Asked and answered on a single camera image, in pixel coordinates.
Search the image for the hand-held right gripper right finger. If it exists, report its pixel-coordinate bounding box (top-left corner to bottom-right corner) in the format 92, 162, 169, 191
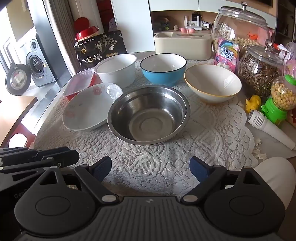
180, 156, 267, 205

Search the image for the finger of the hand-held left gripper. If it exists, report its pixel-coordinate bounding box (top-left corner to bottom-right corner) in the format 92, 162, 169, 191
0, 146, 80, 168
0, 165, 50, 193

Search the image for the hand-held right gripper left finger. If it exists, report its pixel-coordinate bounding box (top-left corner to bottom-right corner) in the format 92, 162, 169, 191
35, 156, 119, 205

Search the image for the stainless steel bowl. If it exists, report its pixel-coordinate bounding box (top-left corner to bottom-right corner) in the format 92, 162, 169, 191
107, 85, 191, 146

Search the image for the blue enamel bowl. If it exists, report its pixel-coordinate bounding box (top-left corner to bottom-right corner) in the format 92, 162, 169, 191
139, 53, 187, 87

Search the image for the white lace tablecloth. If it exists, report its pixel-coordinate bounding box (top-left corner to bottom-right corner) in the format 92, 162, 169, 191
33, 52, 259, 193

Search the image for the white floral plate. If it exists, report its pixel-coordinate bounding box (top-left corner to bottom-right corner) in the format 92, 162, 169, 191
62, 83, 116, 132

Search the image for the white rectangular tray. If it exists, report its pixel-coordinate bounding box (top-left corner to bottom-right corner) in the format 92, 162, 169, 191
63, 71, 102, 100

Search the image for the person's white trouser leg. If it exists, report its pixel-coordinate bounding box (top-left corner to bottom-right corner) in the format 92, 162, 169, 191
251, 156, 296, 241

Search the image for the small white scalloped dish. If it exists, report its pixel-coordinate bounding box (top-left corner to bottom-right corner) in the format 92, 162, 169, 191
106, 84, 123, 101

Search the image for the white microphone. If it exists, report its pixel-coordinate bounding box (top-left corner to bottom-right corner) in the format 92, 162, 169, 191
248, 110, 296, 150

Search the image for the yellow duck toy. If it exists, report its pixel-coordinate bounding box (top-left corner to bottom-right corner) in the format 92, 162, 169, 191
245, 95, 262, 114

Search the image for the green candy dispenser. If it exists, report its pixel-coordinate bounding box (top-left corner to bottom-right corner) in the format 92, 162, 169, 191
261, 75, 296, 128

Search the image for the grey washing machine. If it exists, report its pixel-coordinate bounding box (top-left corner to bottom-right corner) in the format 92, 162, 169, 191
5, 27, 58, 96

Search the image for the glass jar of sunflower seeds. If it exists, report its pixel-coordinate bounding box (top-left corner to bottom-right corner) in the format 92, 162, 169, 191
238, 39, 285, 98

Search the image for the black printed gift box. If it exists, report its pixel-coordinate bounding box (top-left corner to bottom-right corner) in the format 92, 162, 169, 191
73, 30, 127, 77

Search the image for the pink candy packet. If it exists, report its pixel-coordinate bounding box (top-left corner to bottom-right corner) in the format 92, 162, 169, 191
214, 36, 241, 67

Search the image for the beige tissue box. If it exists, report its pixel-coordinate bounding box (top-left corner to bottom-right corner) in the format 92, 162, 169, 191
154, 32, 213, 60

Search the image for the red jar with gold band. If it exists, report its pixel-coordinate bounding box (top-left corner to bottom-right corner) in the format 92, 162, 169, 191
74, 17, 100, 41

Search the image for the clear bag of sweets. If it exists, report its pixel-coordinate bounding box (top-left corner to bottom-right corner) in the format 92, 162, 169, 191
281, 43, 296, 77

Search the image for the white router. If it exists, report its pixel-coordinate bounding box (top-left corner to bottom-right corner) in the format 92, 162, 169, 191
184, 15, 204, 28

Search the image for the pink box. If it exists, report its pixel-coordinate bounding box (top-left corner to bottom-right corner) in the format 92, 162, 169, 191
264, 27, 277, 47

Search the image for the large glass jar of nuts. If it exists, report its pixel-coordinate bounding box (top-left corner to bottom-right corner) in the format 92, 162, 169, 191
211, 1, 269, 58

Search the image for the green toy tractor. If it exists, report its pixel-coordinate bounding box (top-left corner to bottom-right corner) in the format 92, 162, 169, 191
154, 17, 170, 31

